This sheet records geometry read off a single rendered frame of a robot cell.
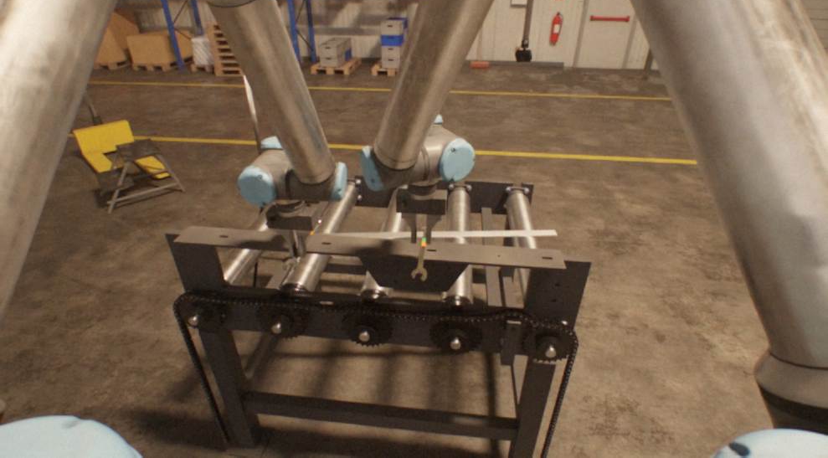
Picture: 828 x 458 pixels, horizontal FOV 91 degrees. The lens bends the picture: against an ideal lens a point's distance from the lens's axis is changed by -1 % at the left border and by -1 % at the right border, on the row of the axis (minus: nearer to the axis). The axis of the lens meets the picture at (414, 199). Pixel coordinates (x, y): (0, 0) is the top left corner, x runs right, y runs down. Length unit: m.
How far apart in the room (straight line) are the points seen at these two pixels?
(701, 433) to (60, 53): 2.60
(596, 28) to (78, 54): 10.19
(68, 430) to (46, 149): 0.25
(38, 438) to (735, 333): 3.16
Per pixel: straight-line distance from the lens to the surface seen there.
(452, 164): 0.84
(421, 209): 1.06
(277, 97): 0.70
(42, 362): 3.20
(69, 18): 0.54
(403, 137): 0.69
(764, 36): 0.44
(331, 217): 1.91
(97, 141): 5.96
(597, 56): 10.55
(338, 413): 1.90
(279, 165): 0.97
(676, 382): 2.75
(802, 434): 0.39
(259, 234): 1.39
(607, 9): 10.45
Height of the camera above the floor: 1.89
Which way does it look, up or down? 29 degrees down
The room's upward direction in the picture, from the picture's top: straight up
